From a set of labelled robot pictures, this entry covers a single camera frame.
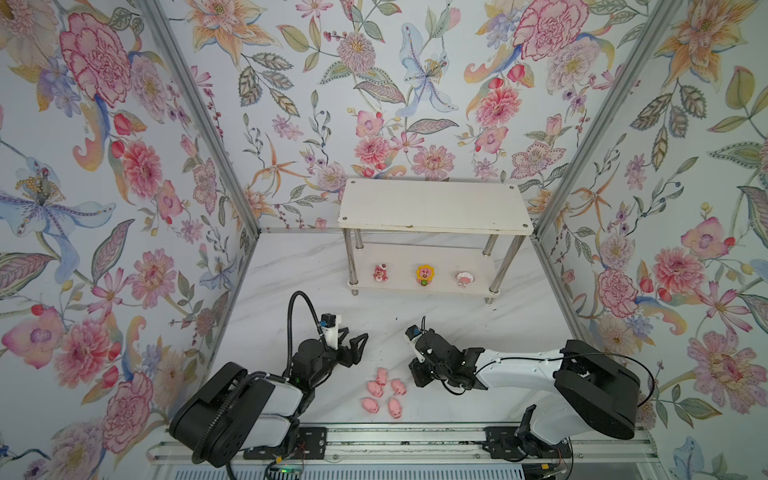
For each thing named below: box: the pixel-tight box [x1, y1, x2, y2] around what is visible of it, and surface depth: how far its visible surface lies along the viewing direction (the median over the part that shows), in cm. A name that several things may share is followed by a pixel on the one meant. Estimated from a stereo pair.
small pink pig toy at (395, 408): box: [388, 398, 402, 419], surface depth 80 cm
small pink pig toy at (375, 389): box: [367, 381, 384, 398], surface depth 83 cm
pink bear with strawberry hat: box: [373, 263, 389, 282], surface depth 98 cm
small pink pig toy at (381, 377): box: [376, 367, 387, 386], surface depth 85 cm
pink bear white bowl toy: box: [455, 271, 474, 288], surface depth 95 cm
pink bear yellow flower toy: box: [416, 264, 436, 287], surface depth 97 cm
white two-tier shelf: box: [337, 178, 534, 304], surface depth 99 cm
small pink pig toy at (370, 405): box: [361, 397, 380, 414], surface depth 80 cm
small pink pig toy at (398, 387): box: [390, 379, 407, 396], surface depth 83 cm
